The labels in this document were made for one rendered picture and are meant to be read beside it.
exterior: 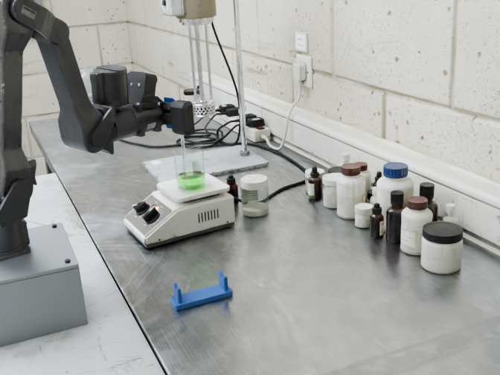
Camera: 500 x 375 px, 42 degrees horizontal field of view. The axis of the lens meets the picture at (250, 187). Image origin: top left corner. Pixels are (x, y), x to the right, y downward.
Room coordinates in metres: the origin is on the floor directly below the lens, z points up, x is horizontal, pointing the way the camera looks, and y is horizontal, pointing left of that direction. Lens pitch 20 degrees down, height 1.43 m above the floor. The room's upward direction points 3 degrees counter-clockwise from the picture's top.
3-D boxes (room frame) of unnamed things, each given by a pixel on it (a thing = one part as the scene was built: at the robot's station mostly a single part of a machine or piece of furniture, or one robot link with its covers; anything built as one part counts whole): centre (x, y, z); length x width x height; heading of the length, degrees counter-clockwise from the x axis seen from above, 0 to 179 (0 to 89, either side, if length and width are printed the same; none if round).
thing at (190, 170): (1.25, 0.12, 1.03); 0.07 x 0.06 x 0.08; 20
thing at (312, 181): (1.37, -0.15, 0.94); 0.03 x 0.03 x 0.08
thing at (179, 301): (0.94, 0.09, 0.92); 0.10 x 0.03 x 0.04; 113
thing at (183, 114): (1.18, 0.19, 1.16); 0.19 x 0.08 x 0.06; 49
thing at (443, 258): (1.01, -0.33, 0.94); 0.07 x 0.07 x 0.07
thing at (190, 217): (1.25, 0.14, 0.94); 0.22 x 0.13 x 0.08; 118
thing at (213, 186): (1.27, 0.12, 0.98); 0.12 x 0.12 x 0.01; 28
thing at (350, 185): (1.27, -0.21, 0.95); 0.06 x 0.06 x 0.11
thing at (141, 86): (1.18, 0.20, 1.21); 0.07 x 0.06 x 0.07; 52
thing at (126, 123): (1.12, 0.24, 1.16); 0.07 x 0.06 x 0.09; 139
